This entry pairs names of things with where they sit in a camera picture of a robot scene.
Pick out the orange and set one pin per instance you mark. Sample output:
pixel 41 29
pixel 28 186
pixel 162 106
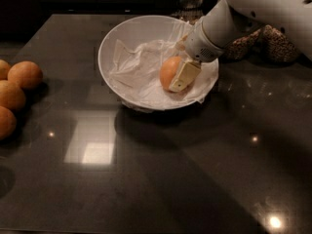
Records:
pixel 168 71
pixel 27 74
pixel 8 122
pixel 11 96

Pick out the white bowl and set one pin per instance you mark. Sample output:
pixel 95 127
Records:
pixel 130 30

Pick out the middle glass grain jar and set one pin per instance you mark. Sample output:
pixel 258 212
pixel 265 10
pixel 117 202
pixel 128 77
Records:
pixel 240 47

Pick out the left glass grain jar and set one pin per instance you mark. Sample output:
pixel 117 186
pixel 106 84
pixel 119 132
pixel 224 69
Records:
pixel 190 10

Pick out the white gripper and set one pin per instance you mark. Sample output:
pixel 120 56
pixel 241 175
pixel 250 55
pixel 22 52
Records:
pixel 199 47

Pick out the orange top left edge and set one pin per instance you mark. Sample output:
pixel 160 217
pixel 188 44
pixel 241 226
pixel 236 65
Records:
pixel 4 69

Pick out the glass grain jar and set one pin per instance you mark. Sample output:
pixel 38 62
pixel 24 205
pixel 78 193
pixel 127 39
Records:
pixel 190 10
pixel 240 47
pixel 276 47

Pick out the right glass grain jar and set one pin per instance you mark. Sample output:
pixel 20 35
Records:
pixel 276 47

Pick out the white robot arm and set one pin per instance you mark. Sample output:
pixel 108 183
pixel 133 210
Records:
pixel 230 20

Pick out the clear plastic bag liner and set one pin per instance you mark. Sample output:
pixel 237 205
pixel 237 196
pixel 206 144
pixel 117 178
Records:
pixel 139 69

